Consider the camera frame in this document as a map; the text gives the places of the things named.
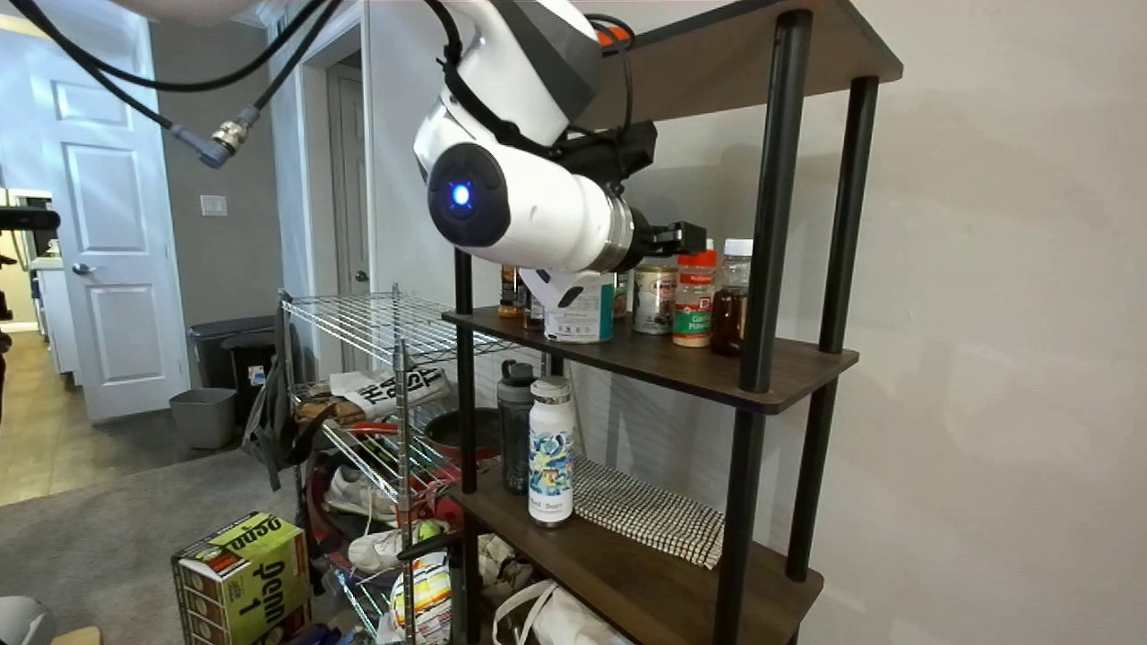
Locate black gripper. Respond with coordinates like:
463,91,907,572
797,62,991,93
627,218,709,264

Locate dark brown sauce bottle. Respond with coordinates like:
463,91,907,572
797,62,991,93
709,235,761,357

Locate white cylindrical container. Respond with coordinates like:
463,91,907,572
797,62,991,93
541,269,619,346

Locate dark wooden shelf unit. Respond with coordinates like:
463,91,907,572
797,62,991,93
441,0,907,645

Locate white floral water bottle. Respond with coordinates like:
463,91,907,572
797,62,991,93
524,375,578,529

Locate white mesh shelf mat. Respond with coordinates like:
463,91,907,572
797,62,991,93
569,459,728,572

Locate small orange ball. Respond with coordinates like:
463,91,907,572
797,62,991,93
593,13,631,52

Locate dark grey tumbler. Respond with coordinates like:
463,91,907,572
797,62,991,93
495,357,538,494

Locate black round bowl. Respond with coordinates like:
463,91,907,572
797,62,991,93
424,405,514,462

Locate white printed bag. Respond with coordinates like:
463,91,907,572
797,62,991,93
326,363,459,423

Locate white plastic bag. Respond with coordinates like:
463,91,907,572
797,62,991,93
488,578,638,645

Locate black bin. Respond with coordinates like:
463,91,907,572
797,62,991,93
190,312,285,398

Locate small grey bin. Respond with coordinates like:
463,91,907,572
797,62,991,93
169,383,243,456

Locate green yellow drinks carton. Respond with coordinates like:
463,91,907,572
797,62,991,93
171,510,316,645

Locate pale blue panelled door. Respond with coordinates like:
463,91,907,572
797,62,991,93
47,11,194,425

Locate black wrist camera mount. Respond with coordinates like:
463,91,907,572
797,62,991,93
549,117,660,185

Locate chrome wire rack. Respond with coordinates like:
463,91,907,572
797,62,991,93
277,284,507,645

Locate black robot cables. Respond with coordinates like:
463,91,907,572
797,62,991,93
12,0,353,171

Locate black camera bar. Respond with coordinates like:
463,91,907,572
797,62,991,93
0,203,66,235

